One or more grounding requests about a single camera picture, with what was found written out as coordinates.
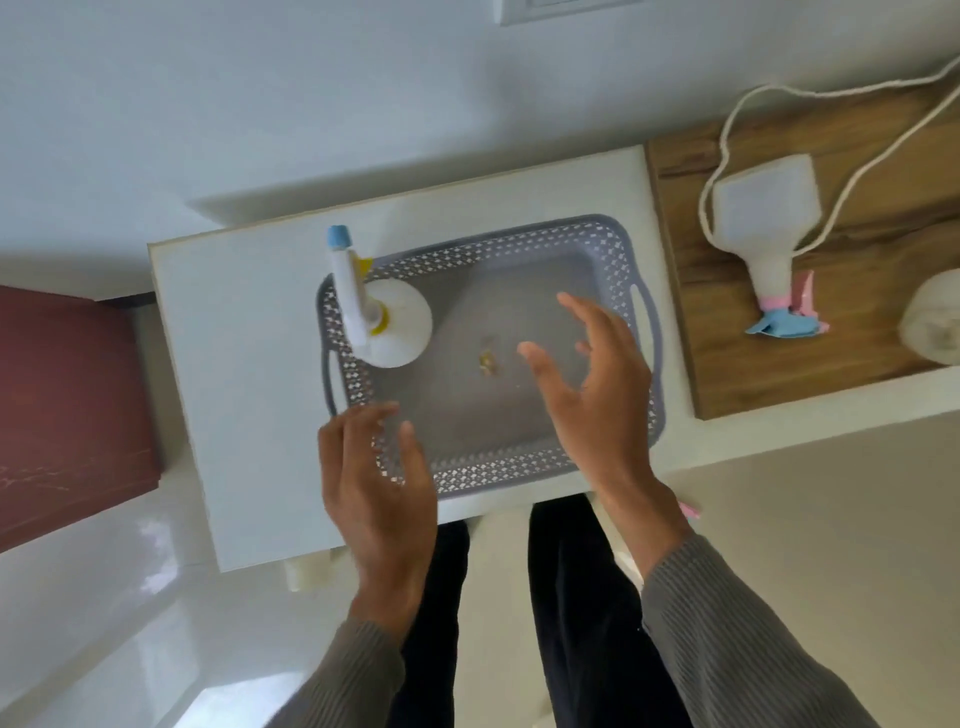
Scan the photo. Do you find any dark red cabinet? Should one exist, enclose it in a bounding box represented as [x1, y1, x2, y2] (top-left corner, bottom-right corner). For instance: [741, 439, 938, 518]
[0, 283, 165, 555]

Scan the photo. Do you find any white yarn roll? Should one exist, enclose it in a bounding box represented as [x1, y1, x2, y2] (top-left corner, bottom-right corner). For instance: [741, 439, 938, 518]
[897, 268, 960, 369]

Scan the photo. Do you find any person's left leg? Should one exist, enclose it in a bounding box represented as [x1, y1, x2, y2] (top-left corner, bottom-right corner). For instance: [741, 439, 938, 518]
[386, 519, 472, 728]

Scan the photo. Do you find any person's right leg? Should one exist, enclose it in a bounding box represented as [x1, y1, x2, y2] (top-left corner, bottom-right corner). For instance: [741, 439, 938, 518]
[528, 493, 695, 728]

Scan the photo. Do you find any person's left forearm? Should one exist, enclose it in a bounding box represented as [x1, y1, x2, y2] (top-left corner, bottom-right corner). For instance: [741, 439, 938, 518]
[262, 592, 423, 728]

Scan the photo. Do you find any person's leg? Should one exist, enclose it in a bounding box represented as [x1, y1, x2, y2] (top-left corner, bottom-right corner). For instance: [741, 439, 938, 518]
[386, 519, 472, 728]
[528, 493, 695, 728]

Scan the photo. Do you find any person's right hand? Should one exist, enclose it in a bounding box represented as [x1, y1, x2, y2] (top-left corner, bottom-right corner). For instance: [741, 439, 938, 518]
[517, 292, 669, 502]

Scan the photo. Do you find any wooden board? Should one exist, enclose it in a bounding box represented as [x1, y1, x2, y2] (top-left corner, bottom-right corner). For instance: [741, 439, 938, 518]
[645, 75, 960, 422]

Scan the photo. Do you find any white cord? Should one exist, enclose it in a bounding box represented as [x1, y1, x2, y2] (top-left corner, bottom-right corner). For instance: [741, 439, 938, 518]
[697, 54, 960, 249]

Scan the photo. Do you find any white spray bottle pink trigger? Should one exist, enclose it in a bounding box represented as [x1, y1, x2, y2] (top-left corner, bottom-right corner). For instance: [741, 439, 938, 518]
[710, 153, 834, 340]

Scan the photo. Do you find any person's right forearm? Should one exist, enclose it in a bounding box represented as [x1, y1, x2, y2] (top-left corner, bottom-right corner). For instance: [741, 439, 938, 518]
[596, 480, 890, 728]

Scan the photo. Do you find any person's left hand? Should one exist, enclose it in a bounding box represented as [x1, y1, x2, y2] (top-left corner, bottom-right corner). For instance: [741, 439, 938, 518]
[319, 401, 441, 625]

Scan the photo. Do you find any white spray bottle yellow collar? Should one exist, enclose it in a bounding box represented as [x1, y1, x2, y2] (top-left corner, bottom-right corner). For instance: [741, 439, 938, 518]
[324, 225, 435, 370]

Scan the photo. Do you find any grey perforated plastic basket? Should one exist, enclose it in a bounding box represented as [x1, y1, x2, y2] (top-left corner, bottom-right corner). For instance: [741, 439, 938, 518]
[315, 215, 669, 502]

